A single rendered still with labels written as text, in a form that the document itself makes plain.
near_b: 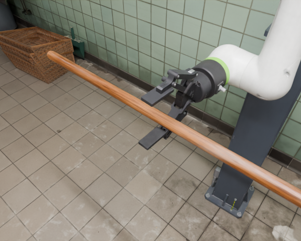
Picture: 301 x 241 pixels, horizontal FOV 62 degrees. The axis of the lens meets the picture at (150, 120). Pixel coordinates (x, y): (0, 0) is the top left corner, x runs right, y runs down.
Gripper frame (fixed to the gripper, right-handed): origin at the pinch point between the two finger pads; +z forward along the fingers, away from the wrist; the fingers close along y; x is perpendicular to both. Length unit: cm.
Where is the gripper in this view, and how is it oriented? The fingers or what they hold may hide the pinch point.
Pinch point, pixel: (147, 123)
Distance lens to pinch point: 54.7
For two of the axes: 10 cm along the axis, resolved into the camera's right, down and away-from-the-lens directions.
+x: -7.5, -5.1, 4.3
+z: -6.6, 5.0, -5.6
